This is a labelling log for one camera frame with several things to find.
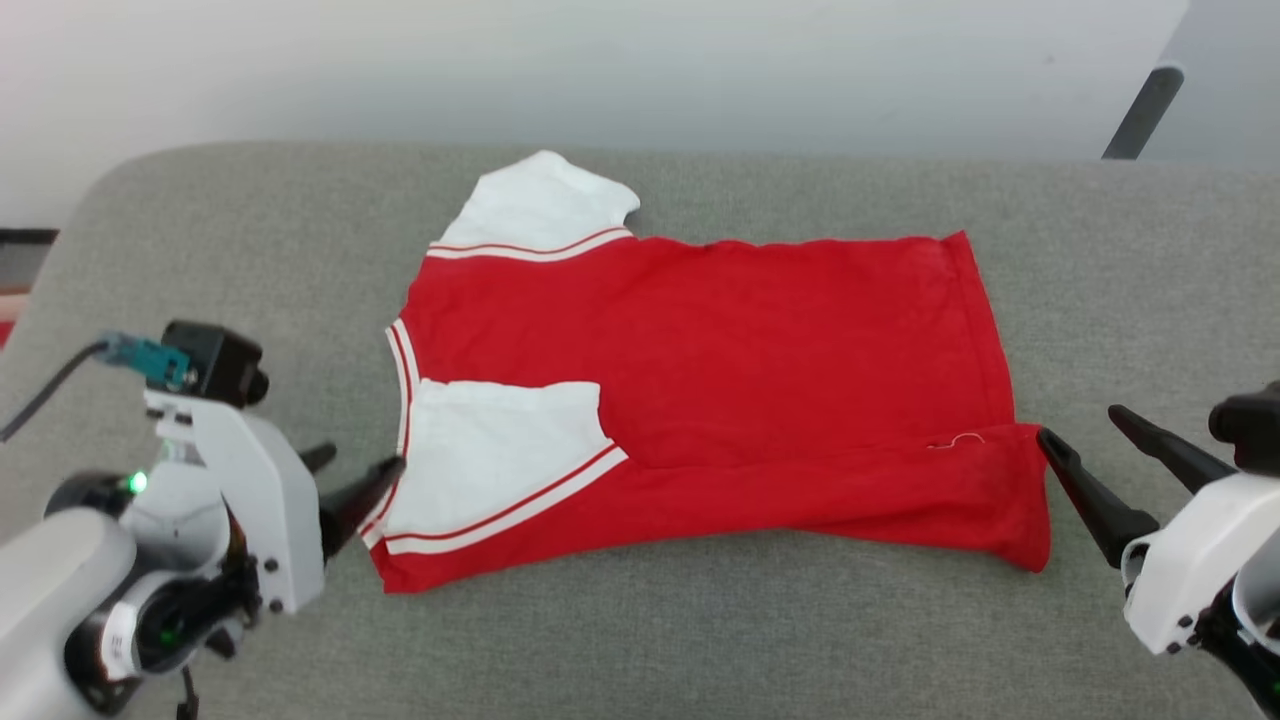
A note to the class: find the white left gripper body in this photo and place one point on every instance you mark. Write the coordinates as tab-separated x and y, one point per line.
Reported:
260	490

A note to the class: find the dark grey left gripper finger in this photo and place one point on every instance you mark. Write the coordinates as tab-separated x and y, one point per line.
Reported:
318	457
355	505

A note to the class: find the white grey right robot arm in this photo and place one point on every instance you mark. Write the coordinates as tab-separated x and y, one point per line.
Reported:
1250	650

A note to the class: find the black slanted pole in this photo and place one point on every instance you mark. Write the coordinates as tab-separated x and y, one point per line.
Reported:
1143	112

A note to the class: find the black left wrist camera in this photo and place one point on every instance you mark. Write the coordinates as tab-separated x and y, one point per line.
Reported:
215	360

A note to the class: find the grey fabric sofa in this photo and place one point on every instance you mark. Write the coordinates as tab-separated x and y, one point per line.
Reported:
700	650

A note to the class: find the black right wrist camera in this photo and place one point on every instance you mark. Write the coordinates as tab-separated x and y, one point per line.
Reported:
1250	420

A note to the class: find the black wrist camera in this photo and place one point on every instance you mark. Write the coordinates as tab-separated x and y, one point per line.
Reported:
1250	420
215	360

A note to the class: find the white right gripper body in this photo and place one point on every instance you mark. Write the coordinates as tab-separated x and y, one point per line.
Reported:
1190	560

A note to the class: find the red and white shirt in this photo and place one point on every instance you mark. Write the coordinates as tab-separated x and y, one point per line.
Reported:
750	350

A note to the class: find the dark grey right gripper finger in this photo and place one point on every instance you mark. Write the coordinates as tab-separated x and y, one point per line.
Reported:
1095	505
1175	452

